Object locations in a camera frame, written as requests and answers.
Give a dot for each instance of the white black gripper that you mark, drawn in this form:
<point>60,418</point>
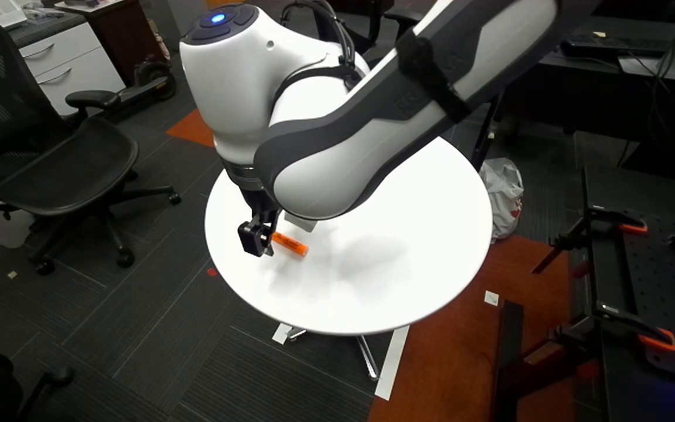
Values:
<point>257,200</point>

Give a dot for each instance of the orange marker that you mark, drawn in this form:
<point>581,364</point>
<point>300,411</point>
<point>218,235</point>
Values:
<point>291,244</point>

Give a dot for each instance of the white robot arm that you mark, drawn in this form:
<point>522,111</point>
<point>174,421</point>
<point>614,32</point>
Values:
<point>339,149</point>

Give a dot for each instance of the white table base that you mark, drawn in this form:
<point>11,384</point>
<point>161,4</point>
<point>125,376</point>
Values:
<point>392,364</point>

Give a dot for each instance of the black scooter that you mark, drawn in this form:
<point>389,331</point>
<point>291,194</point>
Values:
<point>145,78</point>

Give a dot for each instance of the black mesh office chair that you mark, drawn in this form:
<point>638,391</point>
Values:
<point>65,167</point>

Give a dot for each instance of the small white paper scrap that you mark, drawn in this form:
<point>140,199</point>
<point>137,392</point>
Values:
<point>492,299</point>

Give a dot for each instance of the white plastic bag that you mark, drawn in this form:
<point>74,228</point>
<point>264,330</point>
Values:
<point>503,192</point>

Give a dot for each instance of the white drawer cabinet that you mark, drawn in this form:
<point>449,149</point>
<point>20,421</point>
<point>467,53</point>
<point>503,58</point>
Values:
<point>70,67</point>

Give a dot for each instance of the black orange bar clamp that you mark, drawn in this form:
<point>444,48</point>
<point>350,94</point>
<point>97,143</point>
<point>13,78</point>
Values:
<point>614,224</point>
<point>643,331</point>

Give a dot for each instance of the black office desk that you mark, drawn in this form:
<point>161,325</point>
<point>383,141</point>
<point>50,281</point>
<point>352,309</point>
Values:
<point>611,94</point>

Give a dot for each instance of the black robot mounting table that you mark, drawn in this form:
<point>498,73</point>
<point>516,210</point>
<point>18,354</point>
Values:
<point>650,296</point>

